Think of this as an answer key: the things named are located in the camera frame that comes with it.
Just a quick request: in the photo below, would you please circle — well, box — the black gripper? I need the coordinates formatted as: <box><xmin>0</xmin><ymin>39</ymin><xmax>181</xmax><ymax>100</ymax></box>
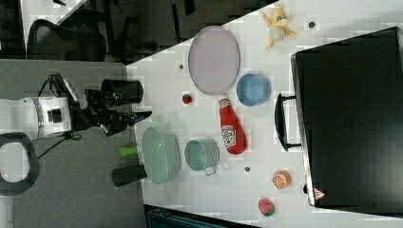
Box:
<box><xmin>70</xmin><ymin>89</ymin><xmax>152</xmax><ymax>136</ymax></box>

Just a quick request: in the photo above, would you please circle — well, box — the red plush ketchup bottle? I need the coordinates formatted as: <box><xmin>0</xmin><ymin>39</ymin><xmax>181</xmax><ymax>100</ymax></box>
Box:
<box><xmin>218</xmin><ymin>95</ymin><xmax>247</xmax><ymax>155</ymax></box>

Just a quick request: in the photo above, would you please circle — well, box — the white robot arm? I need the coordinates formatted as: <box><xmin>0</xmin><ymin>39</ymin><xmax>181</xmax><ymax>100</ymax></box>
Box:
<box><xmin>1</xmin><ymin>89</ymin><xmax>152</xmax><ymax>197</ymax></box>

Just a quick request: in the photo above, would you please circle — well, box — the black cylindrical cup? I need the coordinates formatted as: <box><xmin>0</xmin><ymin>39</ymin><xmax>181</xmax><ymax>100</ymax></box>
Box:
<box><xmin>101</xmin><ymin>79</ymin><xmax>144</xmax><ymax>104</ymax></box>

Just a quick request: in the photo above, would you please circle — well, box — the small red strawberry toy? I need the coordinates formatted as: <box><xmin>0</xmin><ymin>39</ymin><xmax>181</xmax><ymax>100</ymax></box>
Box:
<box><xmin>182</xmin><ymin>94</ymin><xmax>193</xmax><ymax>105</ymax></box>

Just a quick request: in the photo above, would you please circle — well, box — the black office chair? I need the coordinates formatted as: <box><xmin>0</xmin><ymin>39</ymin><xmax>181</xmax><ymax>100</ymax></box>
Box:
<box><xmin>27</xmin><ymin>0</ymin><xmax>157</xmax><ymax>64</ymax></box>

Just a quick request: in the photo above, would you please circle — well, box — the green metal mug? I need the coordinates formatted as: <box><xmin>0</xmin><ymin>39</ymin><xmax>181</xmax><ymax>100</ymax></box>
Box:
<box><xmin>184</xmin><ymin>138</ymin><xmax>220</xmax><ymax>176</ymax></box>

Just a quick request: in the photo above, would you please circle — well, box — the large grey round plate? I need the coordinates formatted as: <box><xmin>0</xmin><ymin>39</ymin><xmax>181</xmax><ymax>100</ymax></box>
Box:
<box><xmin>188</xmin><ymin>26</ymin><xmax>240</xmax><ymax>96</ymax></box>

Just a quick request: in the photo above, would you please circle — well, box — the blue bowl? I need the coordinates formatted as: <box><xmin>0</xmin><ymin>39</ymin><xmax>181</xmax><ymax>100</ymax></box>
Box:
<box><xmin>236</xmin><ymin>73</ymin><xmax>271</xmax><ymax>106</ymax></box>

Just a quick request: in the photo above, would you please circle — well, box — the large red strawberry toy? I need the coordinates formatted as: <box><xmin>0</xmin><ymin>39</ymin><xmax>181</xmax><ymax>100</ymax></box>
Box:
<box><xmin>258</xmin><ymin>198</ymin><xmax>275</xmax><ymax>217</ymax></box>

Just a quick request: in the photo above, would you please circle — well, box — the orange slice toy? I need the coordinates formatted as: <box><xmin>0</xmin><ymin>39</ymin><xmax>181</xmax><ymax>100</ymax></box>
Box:
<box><xmin>272</xmin><ymin>170</ymin><xmax>292</xmax><ymax>190</ymax></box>

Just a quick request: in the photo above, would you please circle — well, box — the yellow plush banana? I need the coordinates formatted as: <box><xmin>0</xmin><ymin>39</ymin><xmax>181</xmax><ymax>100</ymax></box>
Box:
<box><xmin>261</xmin><ymin>5</ymin><xmax>296</xmax><ymax>50</ymax></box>

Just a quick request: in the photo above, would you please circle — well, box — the black toaster oven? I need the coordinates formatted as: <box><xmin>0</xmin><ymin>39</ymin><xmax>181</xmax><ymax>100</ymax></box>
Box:
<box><xmin>290</xmin><ymin>27</ymin><xmax>403</xmax><ymax>218</ymax></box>

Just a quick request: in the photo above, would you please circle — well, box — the green strainer handle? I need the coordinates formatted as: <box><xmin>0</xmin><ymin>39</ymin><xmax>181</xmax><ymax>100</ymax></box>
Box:
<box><xmin>120</xmin><ymin>146</ymin><xmax>138</xmax><ymax>158</ymax></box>

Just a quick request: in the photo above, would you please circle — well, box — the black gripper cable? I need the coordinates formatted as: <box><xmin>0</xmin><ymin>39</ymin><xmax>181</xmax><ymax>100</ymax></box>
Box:
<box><xmin>37</xmin><ymin>73</ymin><xmax>83</xmax><ymax>160</ymax></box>

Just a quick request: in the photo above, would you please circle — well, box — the black strainer handle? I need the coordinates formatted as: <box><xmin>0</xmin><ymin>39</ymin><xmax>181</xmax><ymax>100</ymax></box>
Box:
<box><xmin>112</xmin><ymin>164</ymin><xmax>147</xmax><ymax>187</ymax></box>

